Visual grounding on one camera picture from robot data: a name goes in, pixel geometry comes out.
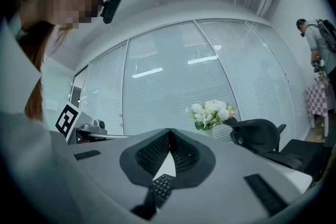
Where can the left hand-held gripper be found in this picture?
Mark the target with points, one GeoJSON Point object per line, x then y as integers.
{"type": "Point", "coordinates": [67, 120]}

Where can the white flower bouquet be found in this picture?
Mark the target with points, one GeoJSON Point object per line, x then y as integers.
{"type": "Point", "coordinates": [210, 112]}

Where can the black office chair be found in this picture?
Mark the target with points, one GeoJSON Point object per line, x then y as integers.
{"type": "Point", "coordinates": [262, 136]}

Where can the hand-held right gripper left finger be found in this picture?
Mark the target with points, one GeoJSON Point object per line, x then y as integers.
{"type": "Point", "coordinates": [110, 173]}

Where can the person with head camera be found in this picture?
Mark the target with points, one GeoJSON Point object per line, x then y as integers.
{"type": "Point", "coordinates": [26, 152]}

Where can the white vase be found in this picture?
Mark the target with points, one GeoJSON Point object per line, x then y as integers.
{"type": "Point", "coordinates": [207, 132]}

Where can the black backpack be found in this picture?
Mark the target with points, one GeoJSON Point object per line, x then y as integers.
{"type": "Point", "coordinates": [328, 34]}

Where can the black computer keyboard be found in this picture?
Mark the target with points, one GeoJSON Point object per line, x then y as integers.
{"type": "Point", "coordinates": [162, 191]}

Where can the white table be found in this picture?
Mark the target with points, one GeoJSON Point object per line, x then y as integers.
{"type": "Point", "coordinates": [166, 168]}

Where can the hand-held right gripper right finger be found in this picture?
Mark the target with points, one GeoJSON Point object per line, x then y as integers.
{"type": "Point", "coordinates": [225, 191]}

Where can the glass partition with blinds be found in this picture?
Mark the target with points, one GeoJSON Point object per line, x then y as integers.
{"type": "Point", "coordinates": [170, 86]}

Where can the checkered cloth side table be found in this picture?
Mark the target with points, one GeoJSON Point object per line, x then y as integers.
{"type": "Point", "coordinates": [316, 102]}

